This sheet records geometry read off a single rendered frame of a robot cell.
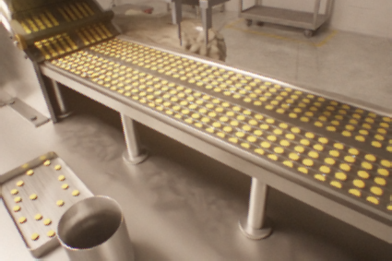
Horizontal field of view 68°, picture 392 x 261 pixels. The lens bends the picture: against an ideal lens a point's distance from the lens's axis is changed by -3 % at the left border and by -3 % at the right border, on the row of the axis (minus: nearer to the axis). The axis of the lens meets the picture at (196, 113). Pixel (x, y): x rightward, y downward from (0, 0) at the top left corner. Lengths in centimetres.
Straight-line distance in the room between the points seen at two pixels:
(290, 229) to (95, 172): 36
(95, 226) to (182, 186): 16
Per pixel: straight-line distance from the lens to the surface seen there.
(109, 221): 46
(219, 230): 48
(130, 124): 55
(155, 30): 76
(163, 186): 54
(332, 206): 34
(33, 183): 63
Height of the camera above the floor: 119
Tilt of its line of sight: 33 degrees down
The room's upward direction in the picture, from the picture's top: 2 degrees counter-clockwise
